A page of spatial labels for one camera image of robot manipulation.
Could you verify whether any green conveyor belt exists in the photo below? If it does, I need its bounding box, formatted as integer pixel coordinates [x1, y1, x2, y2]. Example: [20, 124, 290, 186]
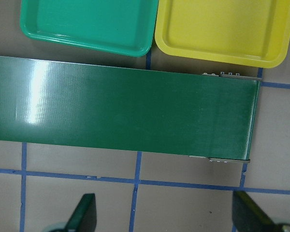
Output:
[0, 57, 260, 160]

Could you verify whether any green plastic tray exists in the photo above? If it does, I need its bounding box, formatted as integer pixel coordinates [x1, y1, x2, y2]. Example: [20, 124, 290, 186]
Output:
[20, 0, 159, 57]

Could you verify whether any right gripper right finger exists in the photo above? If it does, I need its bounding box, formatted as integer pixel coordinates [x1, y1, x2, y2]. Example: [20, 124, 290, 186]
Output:
[232, 191, 281, 232]

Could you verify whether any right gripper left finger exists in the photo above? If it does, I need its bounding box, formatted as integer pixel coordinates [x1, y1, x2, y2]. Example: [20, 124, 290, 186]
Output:
[64, 193, 97, 232]

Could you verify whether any yellow plastic tray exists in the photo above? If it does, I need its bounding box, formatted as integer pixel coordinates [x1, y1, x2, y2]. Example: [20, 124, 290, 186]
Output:
[155, 0, 290, 68]

